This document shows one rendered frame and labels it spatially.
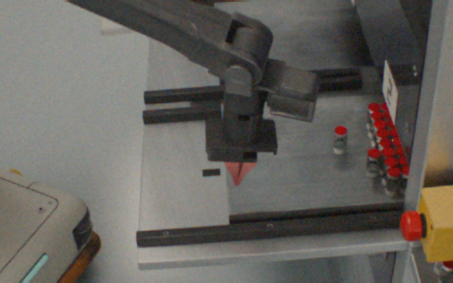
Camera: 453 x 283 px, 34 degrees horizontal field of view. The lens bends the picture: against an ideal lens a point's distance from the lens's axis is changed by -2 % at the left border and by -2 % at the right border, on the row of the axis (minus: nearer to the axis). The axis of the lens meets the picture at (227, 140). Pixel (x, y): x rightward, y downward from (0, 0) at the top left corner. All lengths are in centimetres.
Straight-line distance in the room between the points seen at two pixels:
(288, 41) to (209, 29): 59
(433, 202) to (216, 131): 32
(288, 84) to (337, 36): 56
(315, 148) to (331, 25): 38
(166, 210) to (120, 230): 119
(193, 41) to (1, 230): 124
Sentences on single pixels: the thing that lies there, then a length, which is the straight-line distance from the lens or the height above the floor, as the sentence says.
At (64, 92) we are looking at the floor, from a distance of 294.
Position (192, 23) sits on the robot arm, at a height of 123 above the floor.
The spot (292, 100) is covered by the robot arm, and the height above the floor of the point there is 111.
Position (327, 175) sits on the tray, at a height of 88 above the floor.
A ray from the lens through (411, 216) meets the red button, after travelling 98.
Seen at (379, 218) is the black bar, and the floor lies 90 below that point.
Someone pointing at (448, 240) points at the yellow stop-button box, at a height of 100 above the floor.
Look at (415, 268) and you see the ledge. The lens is 110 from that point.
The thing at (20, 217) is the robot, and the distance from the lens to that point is 208.
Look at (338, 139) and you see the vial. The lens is 122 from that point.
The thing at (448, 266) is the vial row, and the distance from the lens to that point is 105.
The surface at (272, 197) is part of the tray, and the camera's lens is 117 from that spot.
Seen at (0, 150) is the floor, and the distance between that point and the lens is 276.
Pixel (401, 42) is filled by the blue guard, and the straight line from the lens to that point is 107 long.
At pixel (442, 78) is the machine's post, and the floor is 119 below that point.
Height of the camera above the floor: 173
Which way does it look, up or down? 41 degrees down
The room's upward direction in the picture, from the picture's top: 4 degrees counter-clockwise
